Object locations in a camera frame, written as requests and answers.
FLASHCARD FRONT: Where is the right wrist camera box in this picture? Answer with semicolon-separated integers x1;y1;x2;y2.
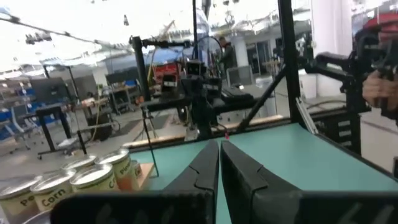
185;60;206;77

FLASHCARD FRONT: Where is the person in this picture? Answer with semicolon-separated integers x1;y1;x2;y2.
217;36;238;72

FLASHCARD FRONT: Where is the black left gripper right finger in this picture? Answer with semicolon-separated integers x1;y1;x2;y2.
220;139;398;224

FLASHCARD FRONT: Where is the person's hand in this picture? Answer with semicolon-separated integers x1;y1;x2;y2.
362;70;398;110

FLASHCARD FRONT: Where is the black aluminium table frame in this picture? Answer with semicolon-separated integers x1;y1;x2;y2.
123;0;398;180

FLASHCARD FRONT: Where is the grey flat panel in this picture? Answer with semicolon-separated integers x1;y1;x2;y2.
226;65;254;88

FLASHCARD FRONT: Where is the black metal table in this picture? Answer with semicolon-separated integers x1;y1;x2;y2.
34;104;88;156

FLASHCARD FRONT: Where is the green labelled tin can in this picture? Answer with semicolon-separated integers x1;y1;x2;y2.
21;208;52;224

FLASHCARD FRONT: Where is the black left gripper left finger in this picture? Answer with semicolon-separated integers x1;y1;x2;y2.
49;139;220;224

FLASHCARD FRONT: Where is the grey computer desk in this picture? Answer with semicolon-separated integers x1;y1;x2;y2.
141;85;280;125

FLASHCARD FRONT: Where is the red tool cart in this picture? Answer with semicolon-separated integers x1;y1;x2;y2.
152;61;183;84

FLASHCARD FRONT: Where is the black flat screen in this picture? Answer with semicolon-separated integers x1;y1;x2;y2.
29;77;72;104

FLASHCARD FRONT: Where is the green table mat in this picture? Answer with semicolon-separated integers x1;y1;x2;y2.
130;123;398;224

